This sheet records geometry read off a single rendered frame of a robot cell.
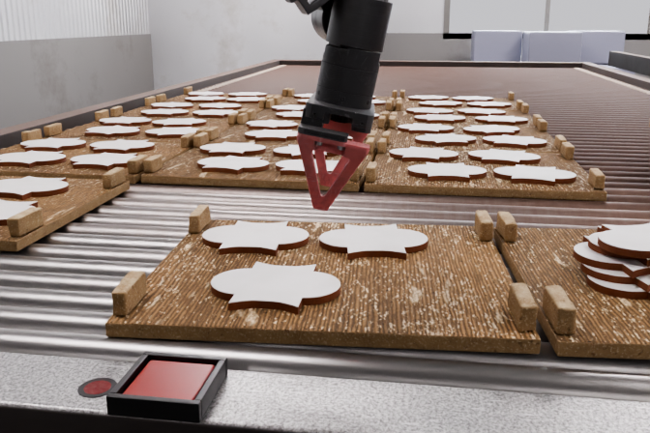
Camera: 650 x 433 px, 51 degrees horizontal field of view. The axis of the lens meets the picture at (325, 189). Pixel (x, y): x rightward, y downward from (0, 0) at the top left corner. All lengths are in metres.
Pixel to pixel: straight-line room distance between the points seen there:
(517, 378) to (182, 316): 0.32
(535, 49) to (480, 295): 4.58
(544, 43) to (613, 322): 4.62
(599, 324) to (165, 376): 0.40
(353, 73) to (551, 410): 0.34
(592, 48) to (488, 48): 0.78
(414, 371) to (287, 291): 0.17
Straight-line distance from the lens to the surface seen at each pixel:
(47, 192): 1.20
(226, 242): 0.87
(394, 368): 0.63
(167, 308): 0.71
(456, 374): 0.63
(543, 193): 1.22
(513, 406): 0.60
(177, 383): 0.59
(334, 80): 0.66
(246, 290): 0.72
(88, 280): 0.86
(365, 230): 0.91
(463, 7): 6.15
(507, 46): 5.64
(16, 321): 0.79
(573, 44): 5.31
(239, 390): 0.60
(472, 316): 0.69
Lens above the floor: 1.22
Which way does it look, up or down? 14 degrees down
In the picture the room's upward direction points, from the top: straight up
